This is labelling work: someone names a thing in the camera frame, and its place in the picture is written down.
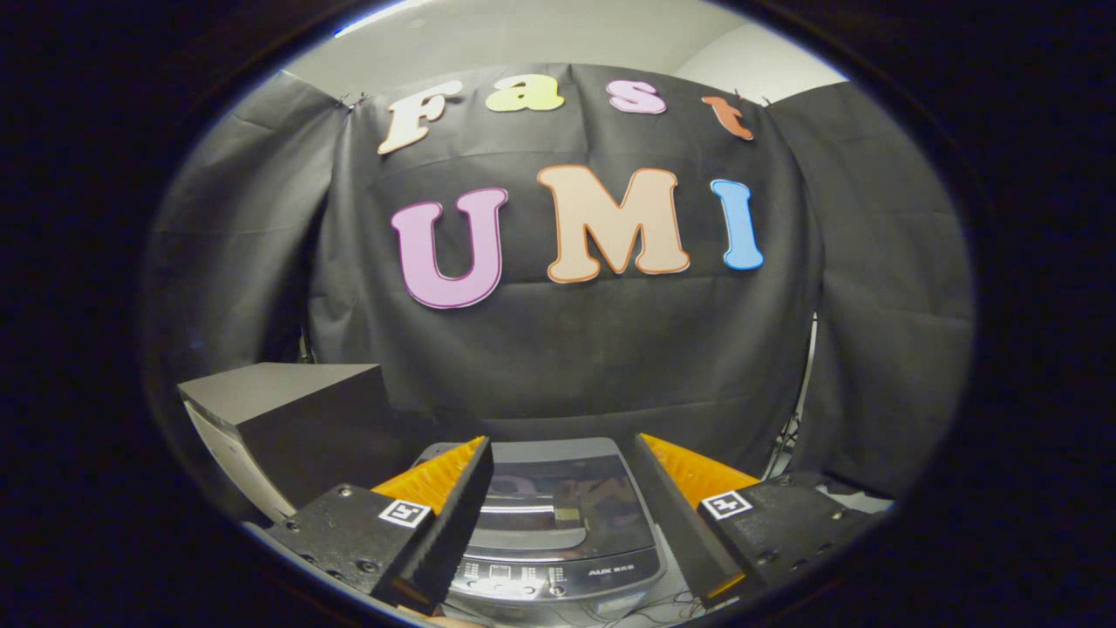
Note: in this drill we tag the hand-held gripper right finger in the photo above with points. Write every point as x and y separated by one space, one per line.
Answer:
671 515

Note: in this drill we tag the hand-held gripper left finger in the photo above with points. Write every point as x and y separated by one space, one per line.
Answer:
458 506

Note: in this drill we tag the dark glass washing machine lid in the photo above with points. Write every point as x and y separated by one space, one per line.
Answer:
567 497

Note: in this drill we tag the grey washing machine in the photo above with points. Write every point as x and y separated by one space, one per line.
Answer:
558 580

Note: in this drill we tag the person's leg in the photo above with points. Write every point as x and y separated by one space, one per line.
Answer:
449 622

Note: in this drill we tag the metal backdrop stand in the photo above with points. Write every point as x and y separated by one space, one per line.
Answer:
798 401

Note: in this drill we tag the black backdrop cloth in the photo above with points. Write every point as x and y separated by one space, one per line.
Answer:
610 349

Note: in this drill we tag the dark cabinet with white side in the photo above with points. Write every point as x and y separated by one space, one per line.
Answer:
288 392

